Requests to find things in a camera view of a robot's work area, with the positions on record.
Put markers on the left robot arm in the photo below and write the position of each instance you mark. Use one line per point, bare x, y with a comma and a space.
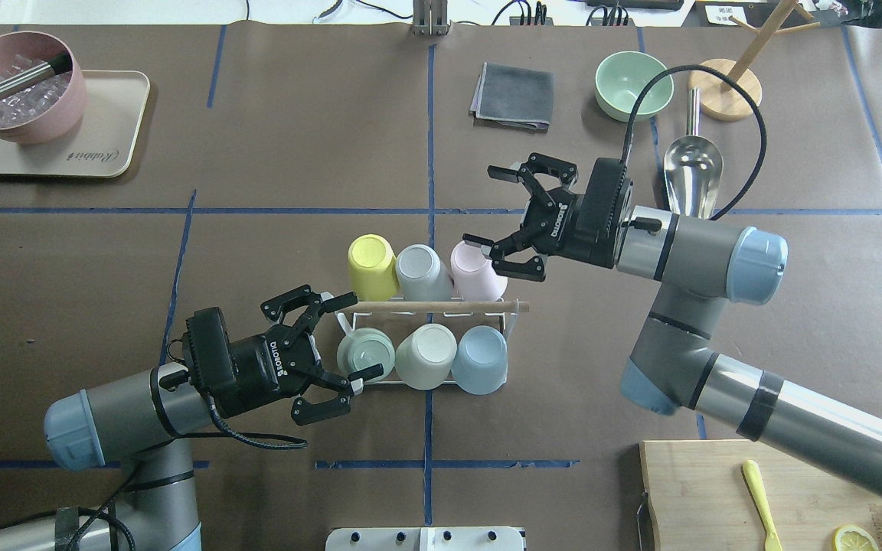
146, 422

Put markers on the mint green cup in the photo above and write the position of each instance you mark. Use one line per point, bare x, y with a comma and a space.
364, 348

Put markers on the beige serving tray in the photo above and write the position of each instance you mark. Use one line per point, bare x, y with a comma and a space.
100, 145

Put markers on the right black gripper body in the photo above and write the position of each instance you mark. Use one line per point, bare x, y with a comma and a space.
568, 227

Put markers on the yellow plastic knife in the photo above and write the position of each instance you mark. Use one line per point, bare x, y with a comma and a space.
754, 481

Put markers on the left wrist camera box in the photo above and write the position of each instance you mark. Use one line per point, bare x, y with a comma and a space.
207, 351

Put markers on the pink cup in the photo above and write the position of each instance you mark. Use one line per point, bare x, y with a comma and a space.
473, 275

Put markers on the stainless steel scoop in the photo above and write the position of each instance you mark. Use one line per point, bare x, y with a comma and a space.
693, 166

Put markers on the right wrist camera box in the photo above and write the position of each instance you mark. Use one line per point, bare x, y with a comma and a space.
604, 206

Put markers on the lemon slice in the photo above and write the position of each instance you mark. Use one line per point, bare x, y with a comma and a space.
851, 537

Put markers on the yellow cup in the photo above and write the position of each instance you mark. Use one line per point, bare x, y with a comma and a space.
371, 269

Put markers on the white wire cup rack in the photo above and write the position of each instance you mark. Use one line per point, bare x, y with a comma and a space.
400, 318

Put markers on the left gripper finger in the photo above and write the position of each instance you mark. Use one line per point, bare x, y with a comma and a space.
340, 392
298, 312

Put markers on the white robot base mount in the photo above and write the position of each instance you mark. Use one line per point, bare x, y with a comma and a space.
427, 538

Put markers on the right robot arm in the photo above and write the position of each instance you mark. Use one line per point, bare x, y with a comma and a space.
781, 347

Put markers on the grey cup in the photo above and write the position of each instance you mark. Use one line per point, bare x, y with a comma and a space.
422, 275

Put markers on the mint green bowl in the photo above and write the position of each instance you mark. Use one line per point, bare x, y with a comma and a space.
621, 77

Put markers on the cream white cup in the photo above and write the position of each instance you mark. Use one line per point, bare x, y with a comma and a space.
424, 359

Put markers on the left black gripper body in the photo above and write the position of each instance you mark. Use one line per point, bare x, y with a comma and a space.
252, 369

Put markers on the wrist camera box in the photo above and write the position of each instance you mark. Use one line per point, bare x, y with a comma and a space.
207, 351
604, 206

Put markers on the grey folded cloth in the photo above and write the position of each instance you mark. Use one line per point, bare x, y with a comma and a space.
514, 96

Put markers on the light blue cup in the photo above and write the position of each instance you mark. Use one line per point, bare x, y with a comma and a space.
481, 363

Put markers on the pink bowl with ice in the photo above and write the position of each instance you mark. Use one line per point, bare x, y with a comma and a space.
46, 110

